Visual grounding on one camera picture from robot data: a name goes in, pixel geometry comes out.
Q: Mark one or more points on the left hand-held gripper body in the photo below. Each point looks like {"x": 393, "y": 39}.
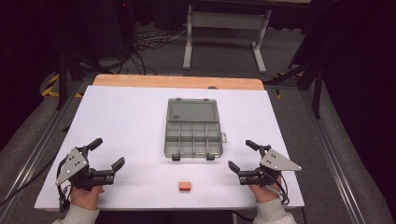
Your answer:
{"x": 76, "y": 165}

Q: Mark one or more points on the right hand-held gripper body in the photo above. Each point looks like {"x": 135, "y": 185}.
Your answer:
{"x": 275, "y": 162}

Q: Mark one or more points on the person's right hand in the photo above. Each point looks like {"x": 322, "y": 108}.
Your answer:
{"x": 264, "y": 193}

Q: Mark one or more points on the person's left hand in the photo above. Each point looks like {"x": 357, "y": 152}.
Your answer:
{"x": 84, "y": 198}

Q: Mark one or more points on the white board sheet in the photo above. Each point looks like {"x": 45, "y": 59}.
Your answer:
{"x": 134, "y": 124}

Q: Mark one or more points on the small orange block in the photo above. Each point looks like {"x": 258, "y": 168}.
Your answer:
{"x": 185, "y": 186}

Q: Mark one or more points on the clear plastic compartment box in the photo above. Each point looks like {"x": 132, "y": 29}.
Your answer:
{"x": 193, "y": 133}

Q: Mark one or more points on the yellow black hazard tape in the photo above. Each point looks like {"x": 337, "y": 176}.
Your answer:
{"x": 51, "y": 85}

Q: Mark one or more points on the black metal stand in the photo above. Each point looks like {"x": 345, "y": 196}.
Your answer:
{"x": 316, "y": 84}
{"x": 63, "y": 77}

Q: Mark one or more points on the aluminium floor rail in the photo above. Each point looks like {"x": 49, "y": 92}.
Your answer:
{"x": 34, "y": 155}
{"x": 333, "y": 161}

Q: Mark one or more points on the white metal desk frame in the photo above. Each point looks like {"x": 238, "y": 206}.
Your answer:
{"x": 224, "y": 20}

